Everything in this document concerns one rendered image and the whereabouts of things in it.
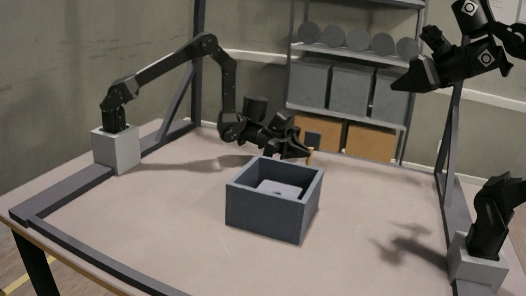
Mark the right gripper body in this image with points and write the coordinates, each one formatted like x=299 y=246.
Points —
x=262 y=137

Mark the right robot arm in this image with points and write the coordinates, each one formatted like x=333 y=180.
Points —
x=233 y=126

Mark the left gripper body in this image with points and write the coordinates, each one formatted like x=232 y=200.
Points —
x=454 y=66

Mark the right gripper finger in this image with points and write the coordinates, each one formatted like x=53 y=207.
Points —
x=290 y=150
x=295 y=141

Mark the tan cylindrical peg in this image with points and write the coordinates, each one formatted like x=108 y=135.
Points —
x=308 y=159

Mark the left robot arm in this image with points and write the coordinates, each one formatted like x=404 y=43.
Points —
x=500 y=194

